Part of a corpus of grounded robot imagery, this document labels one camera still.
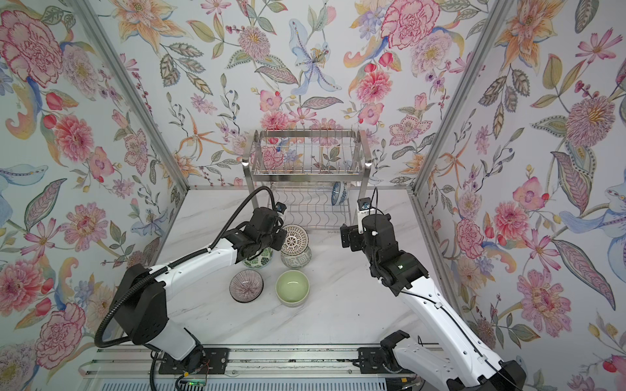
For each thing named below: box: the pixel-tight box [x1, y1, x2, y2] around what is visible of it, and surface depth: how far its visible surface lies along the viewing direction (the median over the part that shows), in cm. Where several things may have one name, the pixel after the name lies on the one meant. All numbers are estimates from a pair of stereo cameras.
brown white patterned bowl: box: [280, 224, 309, 257], surface depth 92 cm
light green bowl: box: [274, 269, 311, 308], surface depth 85 cm
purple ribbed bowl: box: [229, 268, 265, 304], surface depth 88 cm
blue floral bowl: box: [330, 180, 349, 207], surface depth 115 cm
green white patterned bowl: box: [280, 246, 313, 270], surface depth 97 cm
